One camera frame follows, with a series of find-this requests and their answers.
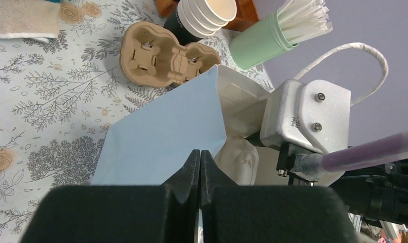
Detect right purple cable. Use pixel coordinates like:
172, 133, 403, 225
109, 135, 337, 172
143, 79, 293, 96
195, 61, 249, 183
294, 129, 408, 178

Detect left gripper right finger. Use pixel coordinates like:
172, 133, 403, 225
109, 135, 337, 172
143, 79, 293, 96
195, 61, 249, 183
200, 150, 358, 242

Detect white plastic cup lid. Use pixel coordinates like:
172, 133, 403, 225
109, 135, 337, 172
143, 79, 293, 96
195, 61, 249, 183
215, 138, 259, 186

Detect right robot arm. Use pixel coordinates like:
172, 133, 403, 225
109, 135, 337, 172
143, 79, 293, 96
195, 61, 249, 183
330, 159, 408, 227

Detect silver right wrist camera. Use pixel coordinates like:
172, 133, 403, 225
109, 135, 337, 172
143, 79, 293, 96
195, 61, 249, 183
259, 79, 351, 154

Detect light blue paper bag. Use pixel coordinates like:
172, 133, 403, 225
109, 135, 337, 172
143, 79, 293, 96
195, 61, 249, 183
90, 43, 390, 187

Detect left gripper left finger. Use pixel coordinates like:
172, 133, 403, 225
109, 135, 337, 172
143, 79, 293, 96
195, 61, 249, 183
21, 150, 201, 242

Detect stack of paper cups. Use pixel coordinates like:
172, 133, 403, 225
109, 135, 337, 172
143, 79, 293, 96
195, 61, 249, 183
163, 0, 237, 46

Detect beige cloth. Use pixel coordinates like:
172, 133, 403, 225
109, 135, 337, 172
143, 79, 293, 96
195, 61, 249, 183
0, 1, 61, 39

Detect green straw holder cup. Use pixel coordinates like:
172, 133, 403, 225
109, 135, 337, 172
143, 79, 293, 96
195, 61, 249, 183
229, 11, 297, 70

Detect white wrapped straws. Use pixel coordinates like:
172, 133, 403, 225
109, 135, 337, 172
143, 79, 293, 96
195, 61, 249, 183
277, 0, 333, 45

